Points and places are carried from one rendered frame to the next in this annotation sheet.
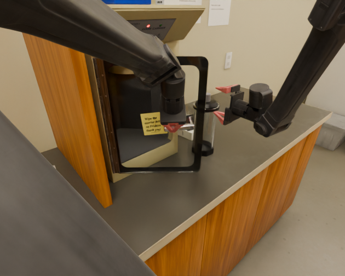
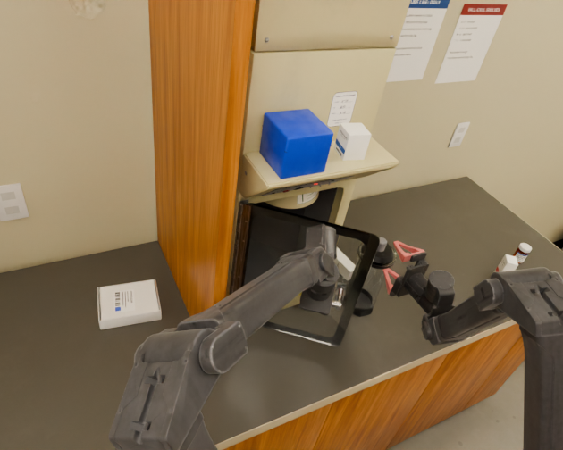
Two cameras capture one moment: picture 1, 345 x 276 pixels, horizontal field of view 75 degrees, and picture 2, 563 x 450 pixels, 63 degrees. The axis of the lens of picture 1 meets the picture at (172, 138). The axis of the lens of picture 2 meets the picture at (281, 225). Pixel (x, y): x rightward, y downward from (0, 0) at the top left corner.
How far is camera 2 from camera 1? 0.51 m
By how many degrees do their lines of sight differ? 11
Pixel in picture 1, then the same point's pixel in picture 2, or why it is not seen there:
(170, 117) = (312, 304)
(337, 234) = not seen: outside the picture
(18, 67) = (135, 139)
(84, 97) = (220, 258)
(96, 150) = not seen: hidden behind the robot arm
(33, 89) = (147, 166)
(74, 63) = (220, 229)
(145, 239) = (249, 417)
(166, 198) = (286, 369)
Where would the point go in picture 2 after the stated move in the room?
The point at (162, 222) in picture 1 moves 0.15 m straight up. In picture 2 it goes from (273, 402) to (281, 368)
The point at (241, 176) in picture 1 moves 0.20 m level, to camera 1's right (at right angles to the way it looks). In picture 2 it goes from (395, 363) to (467, 385)
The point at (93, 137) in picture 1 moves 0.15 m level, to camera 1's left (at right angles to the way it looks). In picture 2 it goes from (218, 294) to (155, 275)
